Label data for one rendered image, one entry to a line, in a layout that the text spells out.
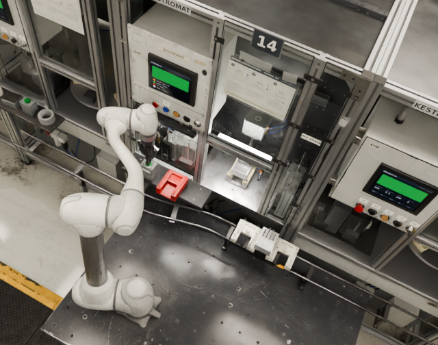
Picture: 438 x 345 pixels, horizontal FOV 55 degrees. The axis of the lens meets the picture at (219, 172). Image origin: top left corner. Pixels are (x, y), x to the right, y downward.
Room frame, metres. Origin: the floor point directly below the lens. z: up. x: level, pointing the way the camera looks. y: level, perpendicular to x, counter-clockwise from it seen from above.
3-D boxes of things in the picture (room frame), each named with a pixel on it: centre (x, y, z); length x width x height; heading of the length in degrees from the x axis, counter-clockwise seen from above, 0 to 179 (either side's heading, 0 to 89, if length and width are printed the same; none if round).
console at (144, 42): (1.57, 0.28, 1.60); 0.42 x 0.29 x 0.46; 73
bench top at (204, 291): (0.77, -0.14, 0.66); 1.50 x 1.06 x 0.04; 73
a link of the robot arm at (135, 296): (0.70, 0.29, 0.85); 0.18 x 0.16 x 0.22; 97
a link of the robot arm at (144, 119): (1.39, 0.41, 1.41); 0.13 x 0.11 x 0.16; 97
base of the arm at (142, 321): (0.70, 0.26, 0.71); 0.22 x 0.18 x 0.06; 73
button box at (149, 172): (1.40, 0.40, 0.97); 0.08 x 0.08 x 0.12; 73
